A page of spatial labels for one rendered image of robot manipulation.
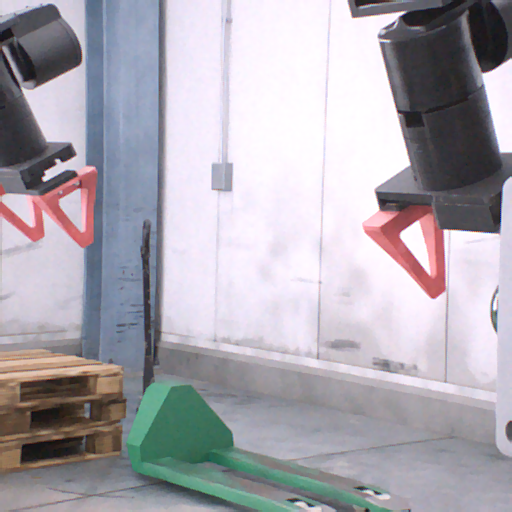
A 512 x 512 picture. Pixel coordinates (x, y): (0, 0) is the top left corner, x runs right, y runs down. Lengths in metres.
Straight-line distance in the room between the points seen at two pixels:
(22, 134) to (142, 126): 7.71
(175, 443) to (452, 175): 5.28
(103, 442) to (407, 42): 5.71
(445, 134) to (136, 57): 8.21
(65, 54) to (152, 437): 4.74
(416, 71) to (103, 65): 8.55
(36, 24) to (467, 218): 0.63
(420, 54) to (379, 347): 6.87
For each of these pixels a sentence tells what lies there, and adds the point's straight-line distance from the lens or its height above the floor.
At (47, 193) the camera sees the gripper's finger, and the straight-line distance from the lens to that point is 1.31.
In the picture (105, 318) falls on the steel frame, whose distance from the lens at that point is 9.37.
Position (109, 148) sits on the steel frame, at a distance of 9.31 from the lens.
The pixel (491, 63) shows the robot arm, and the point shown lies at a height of 1.41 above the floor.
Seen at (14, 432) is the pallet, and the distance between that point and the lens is 6.23.
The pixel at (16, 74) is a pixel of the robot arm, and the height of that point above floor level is 1.43.
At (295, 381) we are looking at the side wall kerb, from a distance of 8.16.
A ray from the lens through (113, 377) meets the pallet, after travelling 6.41.
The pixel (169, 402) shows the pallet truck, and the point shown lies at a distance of 6.11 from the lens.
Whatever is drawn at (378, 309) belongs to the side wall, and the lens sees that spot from 7.68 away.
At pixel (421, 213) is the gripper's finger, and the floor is 1.31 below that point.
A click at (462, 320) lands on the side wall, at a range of 7.27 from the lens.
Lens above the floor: 1.32
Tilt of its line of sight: 3 degrees down
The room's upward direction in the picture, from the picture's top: 2 degrees clockwise
